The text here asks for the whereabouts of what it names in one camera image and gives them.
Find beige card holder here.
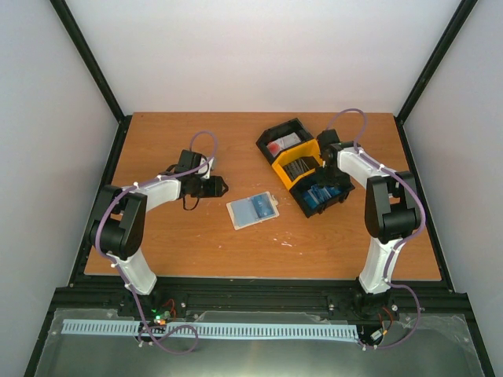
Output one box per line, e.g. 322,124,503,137
226,192,279,230

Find blue VIP card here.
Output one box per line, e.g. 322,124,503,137
251,192,275,220

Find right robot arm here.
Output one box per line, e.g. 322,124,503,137
317,130,425,318

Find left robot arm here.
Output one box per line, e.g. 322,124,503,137
85,149,229,317

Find black bin with blue cards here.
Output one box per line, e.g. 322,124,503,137
289,173,354,218

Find blue cards stack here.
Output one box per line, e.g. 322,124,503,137
302,185,340,209

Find dark grey cards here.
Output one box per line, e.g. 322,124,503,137
283,156,319,181

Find red white cards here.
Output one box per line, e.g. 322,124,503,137
267,133,301,156

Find yellow bin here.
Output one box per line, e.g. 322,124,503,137
268,139,321,190

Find small electronics board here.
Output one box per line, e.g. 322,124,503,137
151,307,177,326

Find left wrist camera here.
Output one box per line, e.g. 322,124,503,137
196,156,215,180

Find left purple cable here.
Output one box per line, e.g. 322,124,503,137
94,130,220,355

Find purple cable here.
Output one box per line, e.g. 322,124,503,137
94,130,220,355
325,108,428,351

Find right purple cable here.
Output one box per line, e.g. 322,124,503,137
325,108,428,351

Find black aluminium rail base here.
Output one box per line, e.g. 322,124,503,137
50,276,472,323

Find left black frame post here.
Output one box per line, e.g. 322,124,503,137
49,0,127,123

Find black frame post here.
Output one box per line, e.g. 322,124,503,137
49,0,127,123
395,0,479,123

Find light blue cable duct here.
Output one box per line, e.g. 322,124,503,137
61,319,358,342

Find right black frame post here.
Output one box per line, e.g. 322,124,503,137
395,0,479,123

